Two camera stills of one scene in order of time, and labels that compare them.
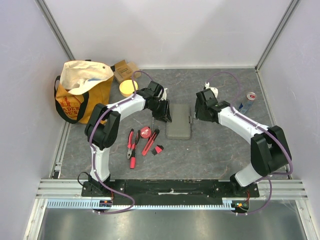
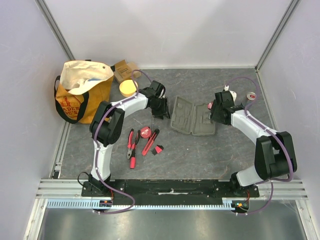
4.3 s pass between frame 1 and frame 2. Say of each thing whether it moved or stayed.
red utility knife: stayed
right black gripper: moved
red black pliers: stayed
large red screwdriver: stayed
